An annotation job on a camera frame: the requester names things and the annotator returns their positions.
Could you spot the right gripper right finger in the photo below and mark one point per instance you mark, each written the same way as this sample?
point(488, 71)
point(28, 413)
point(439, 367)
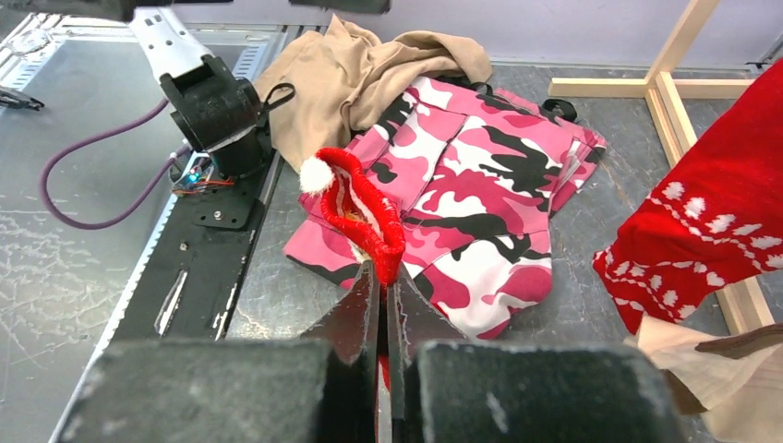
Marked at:
point(448, 388)

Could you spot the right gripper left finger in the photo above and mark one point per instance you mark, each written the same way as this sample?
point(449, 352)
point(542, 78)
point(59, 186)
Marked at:
point(318, 387)

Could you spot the tan brown striped sock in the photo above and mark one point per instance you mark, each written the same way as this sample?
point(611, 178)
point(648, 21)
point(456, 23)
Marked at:
point(734, 383)

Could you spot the red white patterned sock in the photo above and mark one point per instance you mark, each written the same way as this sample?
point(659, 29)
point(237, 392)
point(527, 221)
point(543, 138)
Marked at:
point(714, 219)

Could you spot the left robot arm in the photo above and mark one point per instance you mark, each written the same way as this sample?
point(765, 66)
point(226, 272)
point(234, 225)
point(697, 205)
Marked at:
point(217, 112)

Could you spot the wooden hanger stand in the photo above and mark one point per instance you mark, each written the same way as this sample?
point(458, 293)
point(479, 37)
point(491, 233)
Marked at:
point(742, 304)

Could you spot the pink camouflage cloth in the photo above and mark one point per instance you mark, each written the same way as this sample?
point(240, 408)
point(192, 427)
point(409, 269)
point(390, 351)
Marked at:
point(475, 178)

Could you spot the beige cloth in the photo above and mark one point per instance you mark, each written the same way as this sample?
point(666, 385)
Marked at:
point(346, 77)

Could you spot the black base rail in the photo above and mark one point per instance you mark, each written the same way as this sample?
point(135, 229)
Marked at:
point(187, 282)

